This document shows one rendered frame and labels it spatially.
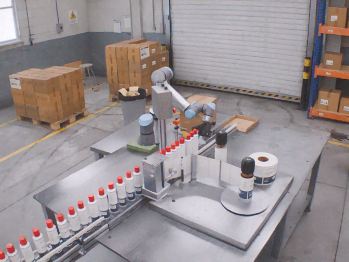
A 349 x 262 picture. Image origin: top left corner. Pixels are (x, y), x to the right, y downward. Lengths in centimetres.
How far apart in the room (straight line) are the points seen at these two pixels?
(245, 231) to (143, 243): 57
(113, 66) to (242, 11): 275
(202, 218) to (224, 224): 14
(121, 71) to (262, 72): 281
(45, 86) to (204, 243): 416
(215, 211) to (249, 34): 500
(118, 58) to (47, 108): 174
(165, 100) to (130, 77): 416
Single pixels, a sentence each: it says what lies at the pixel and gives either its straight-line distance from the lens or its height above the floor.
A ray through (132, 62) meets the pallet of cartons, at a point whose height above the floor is 86.
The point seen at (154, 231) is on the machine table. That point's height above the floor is 83.
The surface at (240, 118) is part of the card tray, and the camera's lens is 336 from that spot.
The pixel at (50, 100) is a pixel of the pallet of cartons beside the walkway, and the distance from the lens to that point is 547.
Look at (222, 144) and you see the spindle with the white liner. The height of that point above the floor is 110.
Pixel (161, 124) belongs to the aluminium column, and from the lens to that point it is 231.
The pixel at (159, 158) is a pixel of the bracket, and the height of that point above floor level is 114.
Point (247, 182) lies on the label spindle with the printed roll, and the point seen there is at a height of 104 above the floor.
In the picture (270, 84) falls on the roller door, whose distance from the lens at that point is 661.
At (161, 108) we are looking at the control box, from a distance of 210.
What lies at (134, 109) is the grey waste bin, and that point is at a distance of 497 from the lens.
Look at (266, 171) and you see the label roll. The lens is 215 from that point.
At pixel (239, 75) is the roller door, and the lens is 676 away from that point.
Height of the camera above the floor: 209
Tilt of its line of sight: 24 degrees down
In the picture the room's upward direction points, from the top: 2 degrees counter-clockwise
